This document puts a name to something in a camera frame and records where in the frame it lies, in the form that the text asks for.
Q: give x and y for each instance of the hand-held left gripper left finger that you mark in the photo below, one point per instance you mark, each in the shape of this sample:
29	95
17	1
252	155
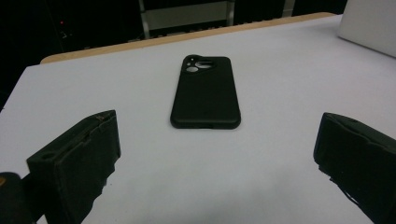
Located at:
77	161

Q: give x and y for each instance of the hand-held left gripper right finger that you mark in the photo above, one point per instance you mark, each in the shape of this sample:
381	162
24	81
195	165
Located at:
358	161

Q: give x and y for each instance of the white table cover board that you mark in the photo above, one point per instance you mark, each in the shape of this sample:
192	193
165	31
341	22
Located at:
280	93

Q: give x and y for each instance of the white metal stand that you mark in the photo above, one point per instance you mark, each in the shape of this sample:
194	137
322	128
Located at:
186	14

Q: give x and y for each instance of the black phone case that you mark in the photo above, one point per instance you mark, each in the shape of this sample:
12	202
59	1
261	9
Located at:
205	99

